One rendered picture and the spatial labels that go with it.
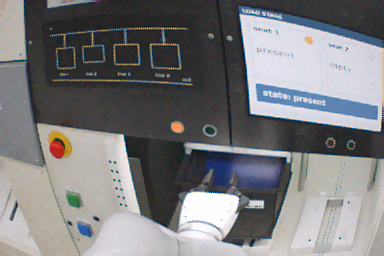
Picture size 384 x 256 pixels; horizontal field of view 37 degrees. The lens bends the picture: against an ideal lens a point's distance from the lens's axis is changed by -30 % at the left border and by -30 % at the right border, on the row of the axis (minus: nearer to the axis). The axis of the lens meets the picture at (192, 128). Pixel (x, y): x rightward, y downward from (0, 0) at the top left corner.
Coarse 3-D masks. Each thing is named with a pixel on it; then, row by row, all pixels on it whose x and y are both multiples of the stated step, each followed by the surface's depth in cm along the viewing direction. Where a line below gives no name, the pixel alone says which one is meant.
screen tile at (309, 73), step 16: (256, 32) 107; (272, 32) 106; (288, 32) 105; (304, 32) 104; (288, 48) 107; (304, 48) 106; (256, 64) 112; (272, 64) 111; (288, 64) 110; (304, 64) 108; (320, 64) 107; (288, 80) 112; (304, 80) 110; (320, 80) 109
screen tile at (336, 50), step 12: (336, 48) 104; (348, 48) 103; (360, 48) 101; (336, 60) 105; (348, 60) 104; (360, 60) 103; (336, 72) 107; (372, 72) 104; (336, 84) 108; (348, 84) 107; (360, 84) 106; (372, 84) 105; (360, 96) 108; (372, 96) 107
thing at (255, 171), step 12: (216, 156) 172; (228, 156) 172; (240, 156) 171; (252, 156) 170; (264, 156) 169; (276, 156) 168; (216, 168) 175; (228, 168) 174; (240, 168) 173; (252, 168) 172; (264, 168) 171; (276, 168) 170; (216, 180) 177; (228, 180) 176; (240, 180) 175; (252, 180) 174; (264, 180) 173; (276, 180) 173
